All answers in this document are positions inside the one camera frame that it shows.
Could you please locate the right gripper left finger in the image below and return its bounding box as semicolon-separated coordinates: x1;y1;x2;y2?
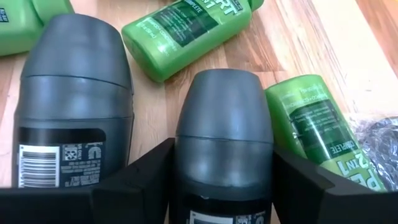
91;138;175;224

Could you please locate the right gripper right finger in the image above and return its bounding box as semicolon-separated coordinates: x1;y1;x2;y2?
272;145;336;224

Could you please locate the green shampoo bottle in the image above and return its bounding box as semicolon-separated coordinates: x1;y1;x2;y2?
121;0;265;83
264;73;388;192
0;0;75;57

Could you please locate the black comb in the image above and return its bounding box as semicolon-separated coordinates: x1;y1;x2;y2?
349;115;398;191

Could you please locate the dark grey deodorant stick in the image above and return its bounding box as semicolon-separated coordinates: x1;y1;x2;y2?
169;68;275;224
11;12;135;189

